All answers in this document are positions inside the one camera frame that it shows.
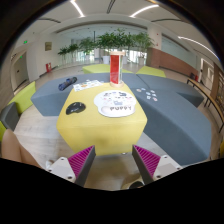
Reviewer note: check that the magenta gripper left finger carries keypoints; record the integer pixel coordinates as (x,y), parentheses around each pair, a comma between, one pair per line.
(75,168)

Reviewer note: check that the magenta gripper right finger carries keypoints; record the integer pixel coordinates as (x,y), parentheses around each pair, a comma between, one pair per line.
(153,167)

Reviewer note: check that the black computer mouse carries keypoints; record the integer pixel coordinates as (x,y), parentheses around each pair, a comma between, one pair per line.
(75,107)

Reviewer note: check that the white printed mouse pad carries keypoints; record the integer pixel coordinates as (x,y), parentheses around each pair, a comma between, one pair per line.
(115,103)

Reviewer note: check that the yellow hexagonal ottoman table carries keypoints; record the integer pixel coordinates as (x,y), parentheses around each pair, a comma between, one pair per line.
(89,127)

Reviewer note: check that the grey modular sofa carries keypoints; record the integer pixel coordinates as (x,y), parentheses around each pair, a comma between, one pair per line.
(173,123)

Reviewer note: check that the small stickers on sofa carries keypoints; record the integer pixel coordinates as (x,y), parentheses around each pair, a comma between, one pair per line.
(149,94)

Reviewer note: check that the person's bare knee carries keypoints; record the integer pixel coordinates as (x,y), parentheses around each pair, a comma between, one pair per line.
(12,150)

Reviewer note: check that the white printed paper sheet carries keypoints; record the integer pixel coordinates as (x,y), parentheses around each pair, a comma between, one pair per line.
(86,85)

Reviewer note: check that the folded dark blue umbrella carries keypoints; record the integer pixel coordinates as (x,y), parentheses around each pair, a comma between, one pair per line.
(67,83)

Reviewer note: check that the green yellow bench seat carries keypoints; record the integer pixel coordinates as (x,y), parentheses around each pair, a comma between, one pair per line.
(9,116)

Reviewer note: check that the wooden bench right side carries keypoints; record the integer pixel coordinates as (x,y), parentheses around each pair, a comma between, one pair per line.
(209,101)

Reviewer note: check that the yellow green right ottoman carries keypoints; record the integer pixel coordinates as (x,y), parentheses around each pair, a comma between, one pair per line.
(146,70)

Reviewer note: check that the yellow green ottoman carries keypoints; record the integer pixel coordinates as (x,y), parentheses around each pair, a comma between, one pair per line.
(146,70)
(96,68)

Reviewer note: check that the yellow green far ottoman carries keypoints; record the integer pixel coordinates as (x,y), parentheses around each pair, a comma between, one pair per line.
(96,68)

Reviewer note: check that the red fire extinguisher box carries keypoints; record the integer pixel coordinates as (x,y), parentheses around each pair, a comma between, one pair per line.
(48,67)

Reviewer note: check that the red white cylinder container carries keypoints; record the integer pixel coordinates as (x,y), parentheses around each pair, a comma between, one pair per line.
(116,61)

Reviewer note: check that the potted green tree plant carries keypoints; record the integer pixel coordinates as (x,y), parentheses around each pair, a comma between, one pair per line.
(109,42)

